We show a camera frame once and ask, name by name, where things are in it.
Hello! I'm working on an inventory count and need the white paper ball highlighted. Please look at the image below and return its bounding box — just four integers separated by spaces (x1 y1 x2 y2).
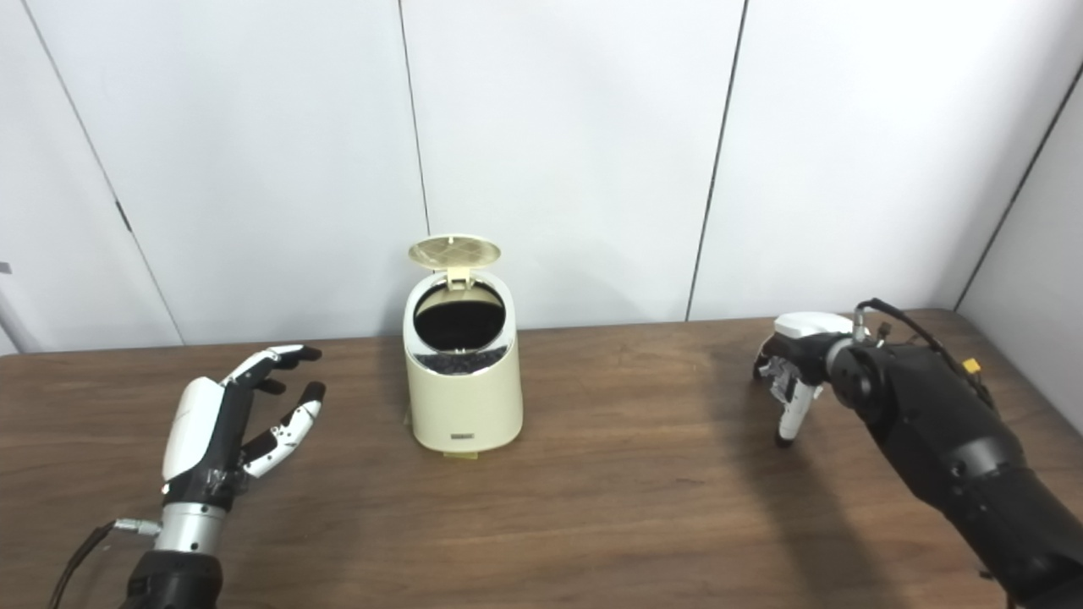
756 354 794 400

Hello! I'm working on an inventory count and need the white and black left hand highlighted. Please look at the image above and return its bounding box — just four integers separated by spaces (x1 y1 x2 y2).
159 343 327 508

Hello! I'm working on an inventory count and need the white and black right hand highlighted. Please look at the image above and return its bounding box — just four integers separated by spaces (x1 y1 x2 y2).
752 312 855 449

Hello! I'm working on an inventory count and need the cream-colored bin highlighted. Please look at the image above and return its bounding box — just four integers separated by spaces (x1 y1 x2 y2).
403 235 524 455

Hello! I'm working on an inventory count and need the round cream bin lid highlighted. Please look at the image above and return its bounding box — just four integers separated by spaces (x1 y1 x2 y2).
408 235 502 293

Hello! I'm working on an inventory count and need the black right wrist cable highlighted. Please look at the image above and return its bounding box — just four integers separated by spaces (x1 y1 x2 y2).
853 298 995 407

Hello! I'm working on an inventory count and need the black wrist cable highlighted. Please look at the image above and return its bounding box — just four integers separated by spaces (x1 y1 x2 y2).
853 298 995 407
48 518 162 609

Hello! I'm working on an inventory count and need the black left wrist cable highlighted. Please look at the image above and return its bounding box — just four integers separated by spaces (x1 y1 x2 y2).
48 518 162 609

